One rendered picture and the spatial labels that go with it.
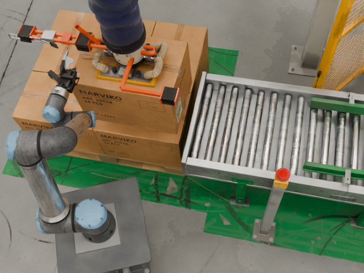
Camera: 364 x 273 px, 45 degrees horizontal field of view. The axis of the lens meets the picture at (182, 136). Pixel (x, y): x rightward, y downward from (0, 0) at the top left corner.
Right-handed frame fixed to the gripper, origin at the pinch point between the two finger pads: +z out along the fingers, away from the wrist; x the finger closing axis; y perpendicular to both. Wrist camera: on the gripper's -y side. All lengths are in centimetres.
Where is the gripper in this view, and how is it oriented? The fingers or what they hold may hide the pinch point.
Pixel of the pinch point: (70, 59)
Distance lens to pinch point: 247.6
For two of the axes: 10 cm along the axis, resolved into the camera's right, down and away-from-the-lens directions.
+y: 9.7, 1.7, -1.7
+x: -0.7, -4.6, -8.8
